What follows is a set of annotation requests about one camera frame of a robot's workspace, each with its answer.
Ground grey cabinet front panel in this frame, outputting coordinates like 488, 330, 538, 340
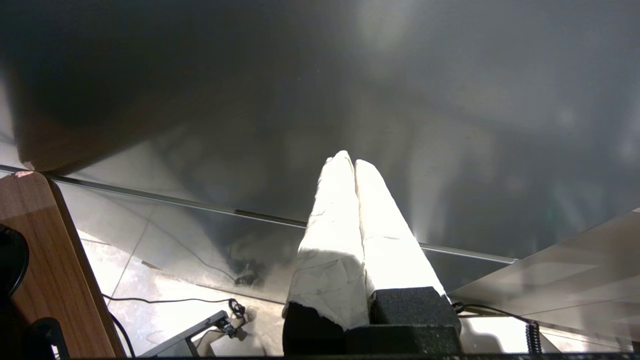
447, 207, 640, 351

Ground black round object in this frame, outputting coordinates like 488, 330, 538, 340
0, 224, 30, 301

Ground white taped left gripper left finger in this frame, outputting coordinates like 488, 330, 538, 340
282, 150, 371, 356

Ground wooden table board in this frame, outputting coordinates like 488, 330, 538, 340
0, 171, 127, 359

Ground steel refrigerator door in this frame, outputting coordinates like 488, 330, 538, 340
0, 0, 640, 306

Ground black coiled cable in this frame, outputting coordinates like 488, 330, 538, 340
451, 301, 544, 356

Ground thin black floor cable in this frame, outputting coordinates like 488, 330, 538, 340
102, 294, 247, 321

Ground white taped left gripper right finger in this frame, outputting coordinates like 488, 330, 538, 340
355, 159, 462, 329

